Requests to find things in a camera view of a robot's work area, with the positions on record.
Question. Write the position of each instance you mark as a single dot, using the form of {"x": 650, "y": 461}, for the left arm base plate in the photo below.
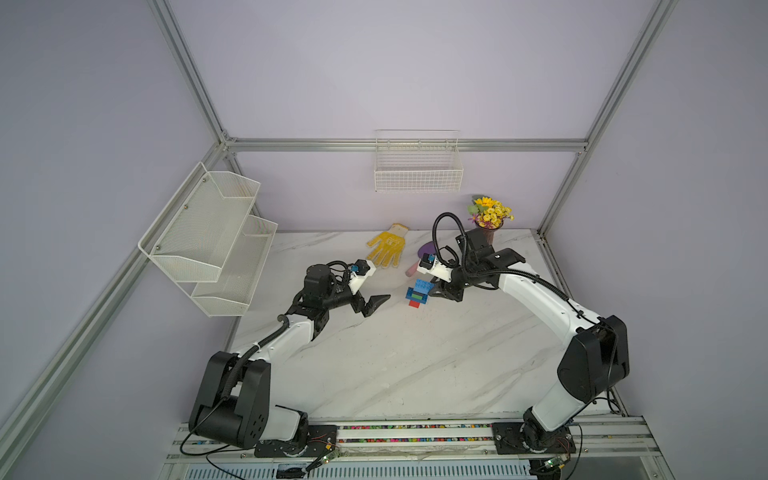
{"x": 310, "y": 441}

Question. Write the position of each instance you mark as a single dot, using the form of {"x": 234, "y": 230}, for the aluminium front rail frame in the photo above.
{"x": 594, "y": 447}

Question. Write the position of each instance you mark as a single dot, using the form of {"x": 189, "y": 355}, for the white two-tier mesh shelf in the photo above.
{"x": 210, "y": 242}

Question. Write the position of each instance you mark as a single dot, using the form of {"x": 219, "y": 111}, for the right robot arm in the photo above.
{"x": 596, "y": 355}

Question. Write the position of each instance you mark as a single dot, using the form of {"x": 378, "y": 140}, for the yellow flower bouquet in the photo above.
{"x": 487, "y": 213}

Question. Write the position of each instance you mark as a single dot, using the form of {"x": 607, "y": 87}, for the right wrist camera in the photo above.
{"x": 431, "y": 265}

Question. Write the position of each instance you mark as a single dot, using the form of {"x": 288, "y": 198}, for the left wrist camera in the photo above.
{"x": 360, "y": 271}

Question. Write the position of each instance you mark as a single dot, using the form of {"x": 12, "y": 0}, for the dark glass vase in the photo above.
{"x": 488, "y": 235}

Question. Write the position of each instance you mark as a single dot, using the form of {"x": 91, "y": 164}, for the white wire wall basket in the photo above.
{"x": 417, "y": 161}

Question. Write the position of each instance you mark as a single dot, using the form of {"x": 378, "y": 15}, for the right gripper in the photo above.
{"x": 446, "y": 289}

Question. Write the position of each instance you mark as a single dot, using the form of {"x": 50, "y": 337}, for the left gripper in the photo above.
{"x": 370, "y": 306}

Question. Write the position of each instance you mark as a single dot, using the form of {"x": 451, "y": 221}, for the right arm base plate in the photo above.
{"x": 517, "y": 438}

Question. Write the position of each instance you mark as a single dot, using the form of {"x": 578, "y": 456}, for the dark blue lego brick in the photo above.
{"x": 416, "y": 297}

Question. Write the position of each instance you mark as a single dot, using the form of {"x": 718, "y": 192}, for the purple pink trowel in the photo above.
{"x": 426, "y": 249}

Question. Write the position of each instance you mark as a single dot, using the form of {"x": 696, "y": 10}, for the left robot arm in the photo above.
{"x": 234, "y": 403}

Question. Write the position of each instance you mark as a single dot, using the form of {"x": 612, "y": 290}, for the light blue lego brick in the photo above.
{"x": 422, "y": 287}

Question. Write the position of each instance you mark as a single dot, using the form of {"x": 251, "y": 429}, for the yellow work glove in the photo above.
{"x": 387, "y": 247}

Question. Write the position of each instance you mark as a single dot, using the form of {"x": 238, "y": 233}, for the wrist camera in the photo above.
{"x": 431, "y": 265}
{"x": 360, "y": 271}

